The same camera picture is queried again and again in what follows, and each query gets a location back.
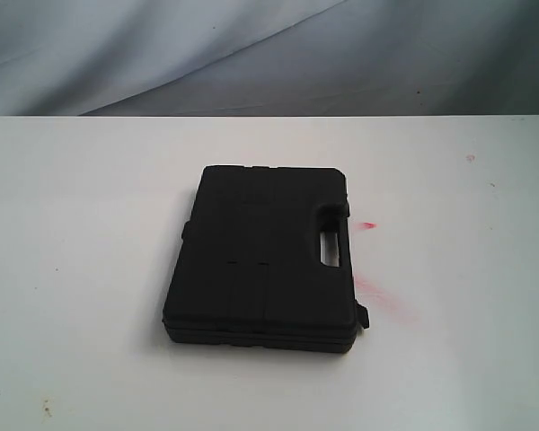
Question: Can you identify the white backdrop cloth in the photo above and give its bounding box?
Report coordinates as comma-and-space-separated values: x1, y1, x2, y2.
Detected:
0, 1, 539, 116

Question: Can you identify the black plastic tool case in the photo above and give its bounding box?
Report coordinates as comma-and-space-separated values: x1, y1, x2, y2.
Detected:
163, 165, 369, 354

